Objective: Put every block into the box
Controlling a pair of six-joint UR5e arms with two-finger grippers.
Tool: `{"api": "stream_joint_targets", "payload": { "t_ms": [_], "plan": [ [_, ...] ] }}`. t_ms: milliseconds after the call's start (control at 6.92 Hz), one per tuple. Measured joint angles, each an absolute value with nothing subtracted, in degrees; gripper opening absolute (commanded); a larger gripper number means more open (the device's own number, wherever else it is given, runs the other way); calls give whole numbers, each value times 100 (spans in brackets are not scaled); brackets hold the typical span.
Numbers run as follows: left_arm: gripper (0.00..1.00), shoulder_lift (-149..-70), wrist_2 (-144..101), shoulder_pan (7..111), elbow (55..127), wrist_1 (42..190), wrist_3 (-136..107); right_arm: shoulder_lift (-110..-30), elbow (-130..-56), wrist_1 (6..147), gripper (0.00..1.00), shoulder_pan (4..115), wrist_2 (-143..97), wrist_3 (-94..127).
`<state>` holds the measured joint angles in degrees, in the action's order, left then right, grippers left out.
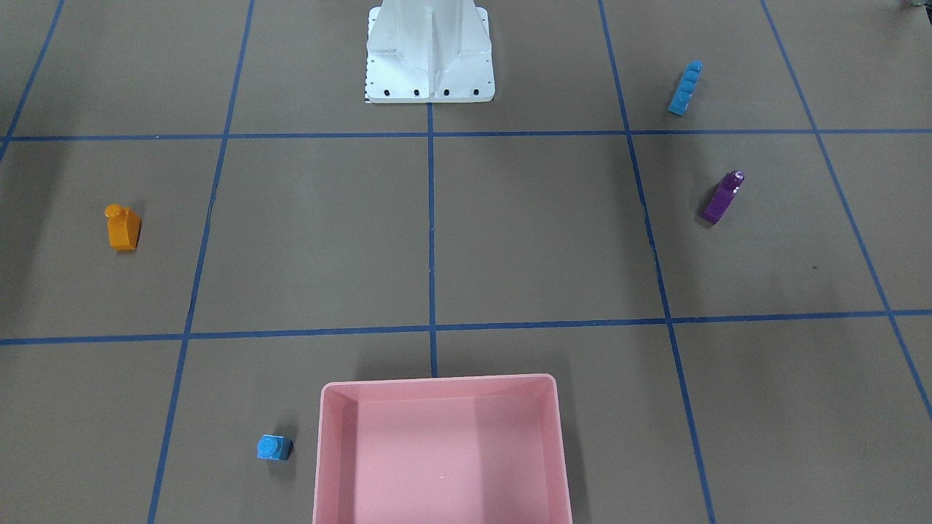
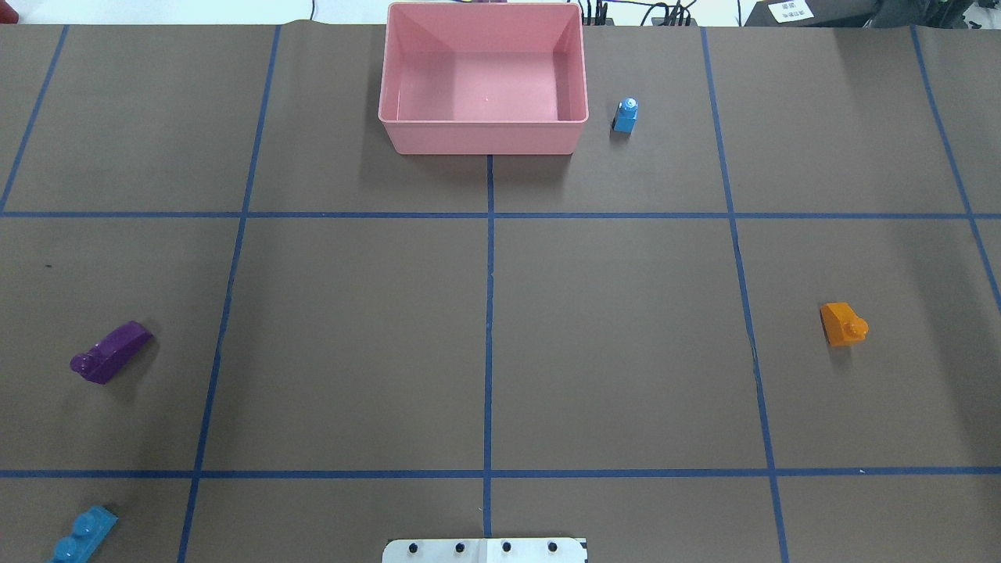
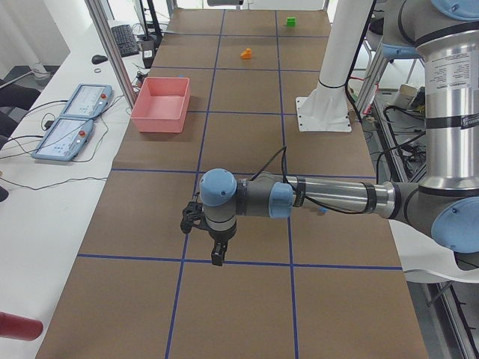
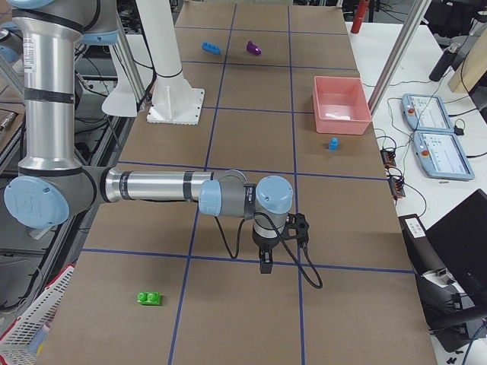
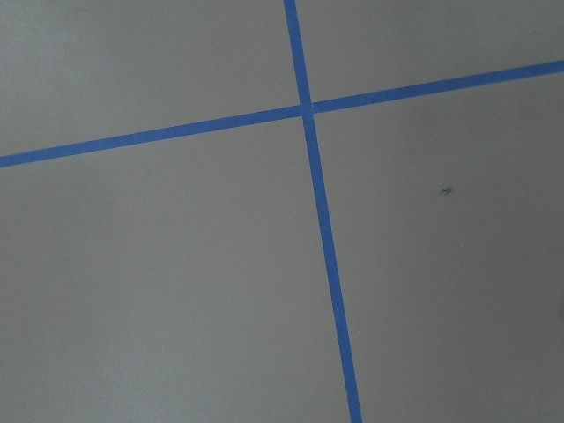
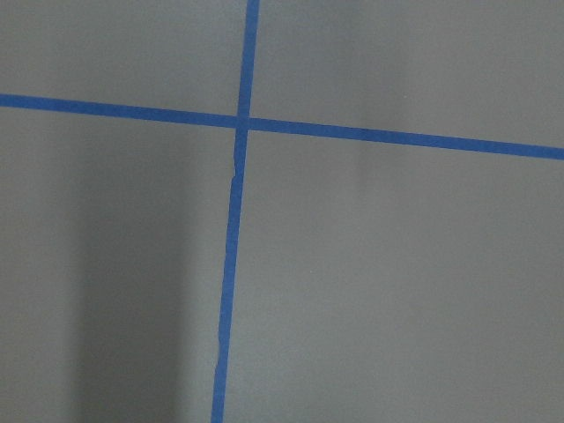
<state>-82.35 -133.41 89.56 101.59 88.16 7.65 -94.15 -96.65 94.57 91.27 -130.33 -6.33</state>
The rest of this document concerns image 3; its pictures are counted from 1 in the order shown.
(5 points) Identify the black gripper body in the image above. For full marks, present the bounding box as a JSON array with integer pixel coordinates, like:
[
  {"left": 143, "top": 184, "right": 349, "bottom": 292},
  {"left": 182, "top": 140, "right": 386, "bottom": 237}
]
[{"left": 209, "top": 228, "right": 236, "bottom": 254}]

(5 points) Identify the orange block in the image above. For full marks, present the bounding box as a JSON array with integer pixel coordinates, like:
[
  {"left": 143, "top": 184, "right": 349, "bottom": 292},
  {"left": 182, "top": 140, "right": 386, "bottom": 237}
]
[{"left": 240, "top": 48, "right": 252, "bottom": 60}]

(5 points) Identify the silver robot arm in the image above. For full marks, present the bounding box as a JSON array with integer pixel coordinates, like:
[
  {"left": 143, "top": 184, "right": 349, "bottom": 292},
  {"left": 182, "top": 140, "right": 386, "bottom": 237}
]
[{"left": 193, "top": 1, "right": 478, "bottom": 266}]

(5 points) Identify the pink plastic box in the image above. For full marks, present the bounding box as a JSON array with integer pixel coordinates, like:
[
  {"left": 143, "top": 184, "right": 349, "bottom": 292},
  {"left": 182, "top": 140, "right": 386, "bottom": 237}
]
[{"left": 131, "top": 77, "right": 191, "bottom": 133}]

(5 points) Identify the lower blue teach pendant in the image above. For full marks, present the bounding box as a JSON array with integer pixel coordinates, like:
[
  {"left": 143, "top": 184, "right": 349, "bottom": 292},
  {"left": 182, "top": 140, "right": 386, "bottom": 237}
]
[{"left": 31, "top": 117, "right": 94, "bottom": 162}]

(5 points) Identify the blue teach pendant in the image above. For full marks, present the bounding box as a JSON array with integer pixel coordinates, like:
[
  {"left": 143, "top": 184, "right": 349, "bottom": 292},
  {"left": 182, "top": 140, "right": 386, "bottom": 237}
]
[
  {"left": 31, "top": 117, "right": 94, "bottom": 162},
  {"left": 61, "top": 84, "right": 113, "bottom": 119}
]

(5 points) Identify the upper blue teach pendant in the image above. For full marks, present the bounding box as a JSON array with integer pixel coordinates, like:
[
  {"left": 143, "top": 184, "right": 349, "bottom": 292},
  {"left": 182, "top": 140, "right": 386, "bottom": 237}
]
[{"left": 61, "top": 84, "right": 113, "bottom": 119}]

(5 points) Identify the white chair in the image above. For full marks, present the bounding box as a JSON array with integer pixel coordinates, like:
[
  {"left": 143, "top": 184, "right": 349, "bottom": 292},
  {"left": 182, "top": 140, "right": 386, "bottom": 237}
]
[{"left": 389, "top": 220, "right": 478, "bottom": 283}]

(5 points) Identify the black computer mouse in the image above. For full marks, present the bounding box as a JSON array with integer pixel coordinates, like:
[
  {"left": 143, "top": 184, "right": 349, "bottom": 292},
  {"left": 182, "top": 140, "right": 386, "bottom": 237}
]
[{"left": 91, "top": 55, "right": 108, "bottom": 64}]

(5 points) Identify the red cylinder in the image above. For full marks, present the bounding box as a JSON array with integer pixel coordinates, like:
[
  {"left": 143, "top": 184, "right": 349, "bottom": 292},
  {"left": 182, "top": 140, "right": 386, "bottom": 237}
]
[{"left": 1, "top": 312, "right": 43, "bottom": 341}]

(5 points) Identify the black keyboard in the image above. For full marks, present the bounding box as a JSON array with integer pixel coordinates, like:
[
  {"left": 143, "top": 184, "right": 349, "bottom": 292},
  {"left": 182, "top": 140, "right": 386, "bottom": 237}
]
[{"left": 111, "top": 24, "right": 139, "bottom": 58}]

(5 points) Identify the green block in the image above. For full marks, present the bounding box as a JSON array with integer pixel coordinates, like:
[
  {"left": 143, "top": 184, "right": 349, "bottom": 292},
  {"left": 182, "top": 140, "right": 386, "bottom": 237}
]
[{"left": 286, "top": 16, "right": 297, "bottom": 27}]

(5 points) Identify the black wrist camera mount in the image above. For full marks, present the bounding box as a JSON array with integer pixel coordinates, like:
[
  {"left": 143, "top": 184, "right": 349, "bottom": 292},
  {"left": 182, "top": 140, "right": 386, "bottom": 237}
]
[{"left": 180, "top": 201, "right": 209, "bottom": 234}]

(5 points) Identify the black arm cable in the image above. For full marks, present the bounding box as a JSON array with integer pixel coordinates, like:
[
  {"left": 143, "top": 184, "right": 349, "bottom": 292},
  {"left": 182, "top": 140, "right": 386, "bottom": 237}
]
[{"left": 249, "top": 145, "right": 370, "bottom": 215}]

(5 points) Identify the white camera post with base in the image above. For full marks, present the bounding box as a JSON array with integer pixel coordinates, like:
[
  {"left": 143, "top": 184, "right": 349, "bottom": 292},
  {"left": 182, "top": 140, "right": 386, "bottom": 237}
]
[{"left": 296, "top": 0, "right": 375, "bottom": 132}]

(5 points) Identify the aluminium frame post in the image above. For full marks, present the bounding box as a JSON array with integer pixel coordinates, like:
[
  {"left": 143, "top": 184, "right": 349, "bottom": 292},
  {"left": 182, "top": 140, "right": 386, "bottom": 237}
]
[{"left": 85, "top": 0, "right": 137, "bottom": 110}]

